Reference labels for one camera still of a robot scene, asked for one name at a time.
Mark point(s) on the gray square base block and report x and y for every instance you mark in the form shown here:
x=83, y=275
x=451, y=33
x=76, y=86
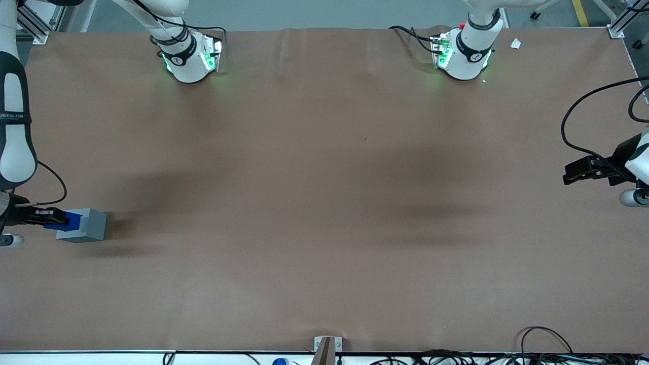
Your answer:
x=94, y=225

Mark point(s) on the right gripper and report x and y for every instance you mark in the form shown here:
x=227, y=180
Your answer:
x=16, y=214

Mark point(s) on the white paper scrap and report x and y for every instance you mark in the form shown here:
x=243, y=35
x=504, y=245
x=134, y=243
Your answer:
x=515, y=43

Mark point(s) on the blue plastic part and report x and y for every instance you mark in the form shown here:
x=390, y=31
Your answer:
x=75, y=219

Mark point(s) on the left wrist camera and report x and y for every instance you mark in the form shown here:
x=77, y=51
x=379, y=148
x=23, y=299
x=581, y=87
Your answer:
x=634, y=197

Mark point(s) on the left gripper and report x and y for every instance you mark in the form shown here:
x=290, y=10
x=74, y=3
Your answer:
x=621, y=153

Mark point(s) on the aluminium frame post with bracket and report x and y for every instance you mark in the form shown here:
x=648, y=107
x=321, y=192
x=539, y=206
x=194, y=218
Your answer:
x=621, y=23

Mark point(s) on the brown table cover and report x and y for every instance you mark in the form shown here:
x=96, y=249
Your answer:
x=324, y=203

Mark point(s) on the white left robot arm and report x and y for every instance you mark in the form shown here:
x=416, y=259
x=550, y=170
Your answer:
x=466, y=63

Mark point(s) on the gray metal bracket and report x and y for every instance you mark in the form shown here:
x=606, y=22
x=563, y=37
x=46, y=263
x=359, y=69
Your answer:
x=338, y=344

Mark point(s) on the white stand leg with caster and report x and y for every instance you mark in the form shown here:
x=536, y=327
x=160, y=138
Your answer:
x=545, y=7

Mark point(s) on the small black foot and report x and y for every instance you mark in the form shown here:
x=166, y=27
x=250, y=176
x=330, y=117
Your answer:
x=639, y=44

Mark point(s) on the blue round cap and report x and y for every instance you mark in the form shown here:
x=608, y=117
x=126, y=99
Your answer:
x=280, y=362

